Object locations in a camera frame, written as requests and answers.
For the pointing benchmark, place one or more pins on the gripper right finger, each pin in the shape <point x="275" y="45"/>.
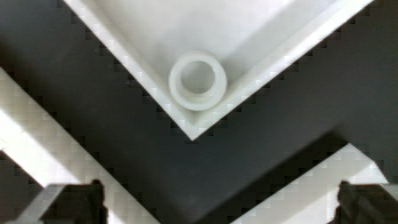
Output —
<point x="369" y="204"/>

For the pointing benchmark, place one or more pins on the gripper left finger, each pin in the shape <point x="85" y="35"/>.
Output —
<point x="69" y="204"/>

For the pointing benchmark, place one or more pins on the white square tabletop panel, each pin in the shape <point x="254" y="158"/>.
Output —
<point x="206" y="48"/>

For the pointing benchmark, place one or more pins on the white L-shaped obstacle fence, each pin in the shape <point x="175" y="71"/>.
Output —
<point x="55" y="159"/>

